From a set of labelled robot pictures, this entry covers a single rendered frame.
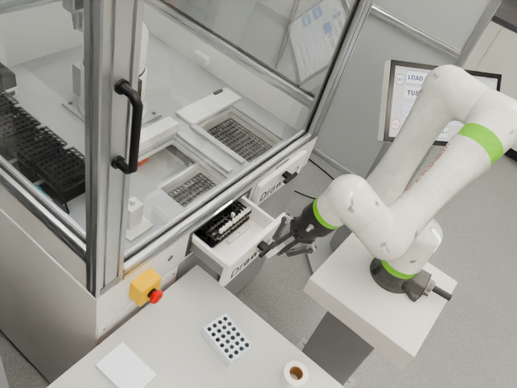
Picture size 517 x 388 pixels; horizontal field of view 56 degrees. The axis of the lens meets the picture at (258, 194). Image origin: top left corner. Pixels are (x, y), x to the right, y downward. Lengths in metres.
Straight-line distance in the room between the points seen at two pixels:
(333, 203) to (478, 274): 2.13
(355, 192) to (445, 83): 0.41
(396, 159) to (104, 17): 0.96
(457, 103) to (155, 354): 1.02
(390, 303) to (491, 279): 1.71
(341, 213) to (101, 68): 0.63
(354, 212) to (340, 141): 2.10
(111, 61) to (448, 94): 0.88
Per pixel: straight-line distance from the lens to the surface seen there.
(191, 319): 1.44
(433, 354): 2.69
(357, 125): 3.11
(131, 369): 1.34
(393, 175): 1.46
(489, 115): 1.33
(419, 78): 2.04
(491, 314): 3.06
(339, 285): 1.55
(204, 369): 1.38
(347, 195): 1.12
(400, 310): 1.59
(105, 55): 0.77
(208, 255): 1.43
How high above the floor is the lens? 2.00
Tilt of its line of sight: 43 degrees down
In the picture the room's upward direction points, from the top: 19 degrees clockwise
